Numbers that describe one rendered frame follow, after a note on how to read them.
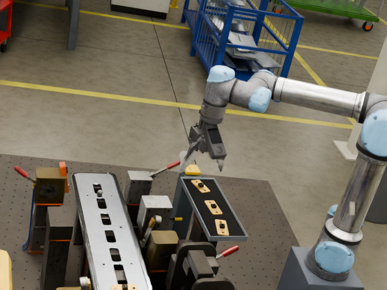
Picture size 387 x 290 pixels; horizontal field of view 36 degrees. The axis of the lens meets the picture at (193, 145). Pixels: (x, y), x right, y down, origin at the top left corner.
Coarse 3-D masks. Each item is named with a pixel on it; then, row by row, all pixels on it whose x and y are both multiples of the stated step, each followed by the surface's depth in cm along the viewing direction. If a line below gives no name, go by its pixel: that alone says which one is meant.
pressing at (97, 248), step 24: (120, 192) 236; (96, 216) 218; (120, 216) 222; (96, 240) 206; (120, 240) 209; (96, 264) 195; (120, 264) 198; (144, 264) 199; (96, 288) 185; (144, 288) 189
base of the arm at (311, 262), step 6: (318, 240) 199; (312, 252) 200; (306, 258) 202; (312, 258) 199; (306, 264) 201; (312, 264) 198; (312, 270) 198; (318, 270) 197; (324, 270) 196; (348, 270) 199; (324, 276) 196; (330, 276) 196; (336, 276) 196; (342, 276) 197
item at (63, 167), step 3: (60, 162) 226; (63, 162) 226; (60, 165) 225; (63, 165) 226; (66, 165) 227; (60, 168) 225; (63, 168) 226; (66, 168) 227; (60, 171) 226; (63, 171) 226; (66, 171) 228; (63, 174) 227; (66, 174) 227; (66, 177) 228; (66, 180) 229; (66, 183) 229; (66, 186) 230; (69, 186) 232; (66, 189) 231; (66, 192) 231
